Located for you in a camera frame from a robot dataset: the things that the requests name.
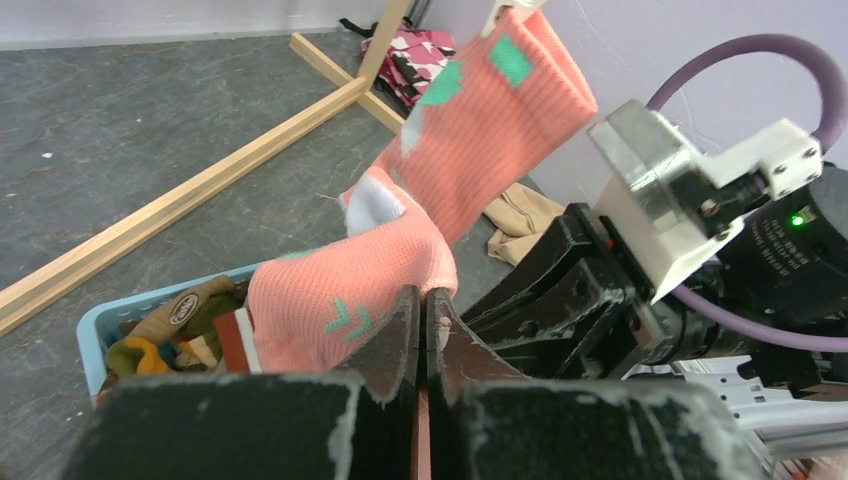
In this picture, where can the beige cloth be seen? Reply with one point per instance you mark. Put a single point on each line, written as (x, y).
(521, 216)

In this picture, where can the olive yellow sock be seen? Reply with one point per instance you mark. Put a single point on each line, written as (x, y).
(179, 335)

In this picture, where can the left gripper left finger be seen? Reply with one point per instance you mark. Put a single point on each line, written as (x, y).
(355, 421)

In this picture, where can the wooden rack frame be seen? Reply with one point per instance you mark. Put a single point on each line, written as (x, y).
(35, 292)

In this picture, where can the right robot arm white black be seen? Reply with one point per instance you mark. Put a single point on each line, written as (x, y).
(786, 271)

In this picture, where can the blue plastic basket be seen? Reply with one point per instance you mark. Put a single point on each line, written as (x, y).
(108, 323)

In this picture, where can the grey brown striped sock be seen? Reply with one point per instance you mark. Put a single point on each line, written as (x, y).
(235, 332)

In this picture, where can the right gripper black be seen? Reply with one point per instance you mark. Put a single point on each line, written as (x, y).
(577, 306)

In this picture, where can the pink camouflage bag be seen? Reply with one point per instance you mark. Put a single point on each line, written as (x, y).
(413, 59)

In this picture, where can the white clip hanger frame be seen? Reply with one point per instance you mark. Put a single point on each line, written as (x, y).
(521, 10)

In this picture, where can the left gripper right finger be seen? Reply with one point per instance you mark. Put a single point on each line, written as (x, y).
(488, 421)

